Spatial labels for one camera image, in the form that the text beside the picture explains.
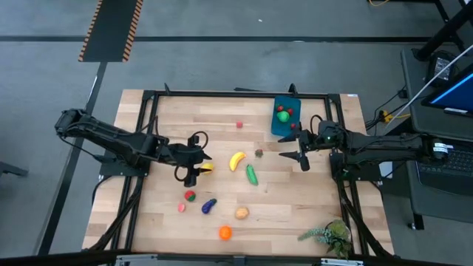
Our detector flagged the black laptop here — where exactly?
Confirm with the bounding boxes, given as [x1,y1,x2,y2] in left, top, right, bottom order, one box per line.
[405,132,473,197]

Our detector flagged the black power adapter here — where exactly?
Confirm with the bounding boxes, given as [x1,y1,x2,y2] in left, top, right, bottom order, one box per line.
[424,50,461,88]

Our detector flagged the white cable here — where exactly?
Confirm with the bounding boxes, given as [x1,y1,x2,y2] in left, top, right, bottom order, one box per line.
[384,44,473,129]

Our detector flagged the grey furniture leg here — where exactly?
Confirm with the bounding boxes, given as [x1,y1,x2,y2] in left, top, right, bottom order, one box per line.
[0,161,30,178]

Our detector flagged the orange toy orange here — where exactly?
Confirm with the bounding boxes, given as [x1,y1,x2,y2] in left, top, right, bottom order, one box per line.
[218,225,234,242]

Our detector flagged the yellow toy banana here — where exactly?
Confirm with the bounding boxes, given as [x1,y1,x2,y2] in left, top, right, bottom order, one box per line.
[228,151,248,172]

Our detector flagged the artificial green plant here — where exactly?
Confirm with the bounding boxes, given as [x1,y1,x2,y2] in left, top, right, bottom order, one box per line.
[297,219,354,259]

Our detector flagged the white paper sheet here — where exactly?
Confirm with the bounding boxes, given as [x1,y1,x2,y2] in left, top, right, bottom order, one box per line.
[378,162,395,180]

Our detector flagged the monitor with blue screen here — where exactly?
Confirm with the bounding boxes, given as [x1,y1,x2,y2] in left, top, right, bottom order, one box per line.
[421,69,473,118]

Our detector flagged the black orange striped floor mat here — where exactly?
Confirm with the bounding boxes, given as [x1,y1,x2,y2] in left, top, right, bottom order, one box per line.
[78,0,144,63]

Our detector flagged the black horizontal beam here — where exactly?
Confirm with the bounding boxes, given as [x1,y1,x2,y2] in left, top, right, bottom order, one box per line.
[0,250,473,266]

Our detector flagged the black metal table frame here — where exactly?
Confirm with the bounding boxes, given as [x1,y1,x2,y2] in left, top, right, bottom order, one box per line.
[88,83,395,259]

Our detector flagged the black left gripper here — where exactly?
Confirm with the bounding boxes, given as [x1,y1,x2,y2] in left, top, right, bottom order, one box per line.
[162,134,214,188]

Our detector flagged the black stand legs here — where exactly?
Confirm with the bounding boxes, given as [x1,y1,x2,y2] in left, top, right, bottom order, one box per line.
[412,0,473,62]

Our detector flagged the purple toy eggplant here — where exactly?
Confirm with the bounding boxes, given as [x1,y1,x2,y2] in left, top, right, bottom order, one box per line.
[201,198,218,215]

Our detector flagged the teal plastic tupperware container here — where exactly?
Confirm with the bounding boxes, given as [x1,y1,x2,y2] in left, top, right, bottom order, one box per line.
[270,95,302,137]

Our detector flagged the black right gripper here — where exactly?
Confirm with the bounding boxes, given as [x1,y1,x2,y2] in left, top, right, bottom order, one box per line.
[277,128,319,173]

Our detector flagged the silver metal bracket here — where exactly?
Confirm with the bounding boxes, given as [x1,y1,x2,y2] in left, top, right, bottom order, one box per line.
[320,257,365,266]
[114,253,160,266]

